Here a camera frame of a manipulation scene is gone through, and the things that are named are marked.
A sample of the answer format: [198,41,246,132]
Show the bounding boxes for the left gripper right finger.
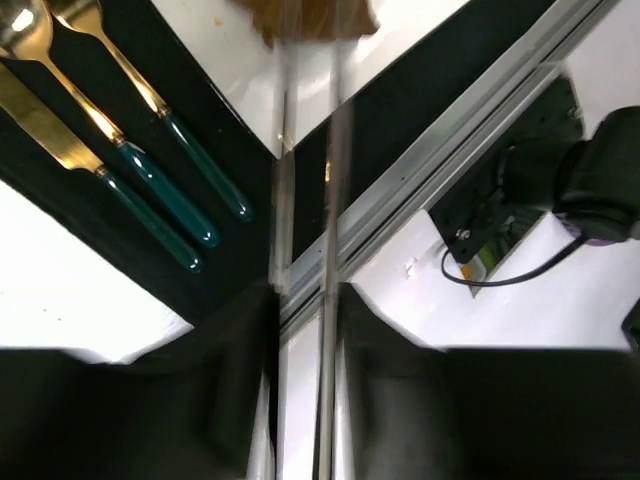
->
[339,284,639,479]

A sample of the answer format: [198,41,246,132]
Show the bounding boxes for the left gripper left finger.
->
[1,284,278,479]

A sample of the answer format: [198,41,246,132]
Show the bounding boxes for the silver metal tongs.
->
[269,30,351,479]

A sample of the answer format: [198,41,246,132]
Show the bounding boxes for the dark brown chocolate bread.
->
[234,0,379,49]

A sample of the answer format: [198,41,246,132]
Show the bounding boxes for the black placemat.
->
[1,0,550,324]

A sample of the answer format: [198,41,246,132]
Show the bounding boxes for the white square plate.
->
[154,0,463,154]

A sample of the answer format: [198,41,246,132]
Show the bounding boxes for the aluminium rail frame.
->
[277,0,621,346]

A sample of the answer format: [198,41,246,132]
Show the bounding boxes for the gold knife teal handle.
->
[1,66,203,273]

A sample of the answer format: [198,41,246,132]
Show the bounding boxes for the gold fork teal handle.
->
[45,0,254,222]

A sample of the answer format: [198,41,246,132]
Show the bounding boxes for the gold spoon teal handle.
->
[1,1,221,248]

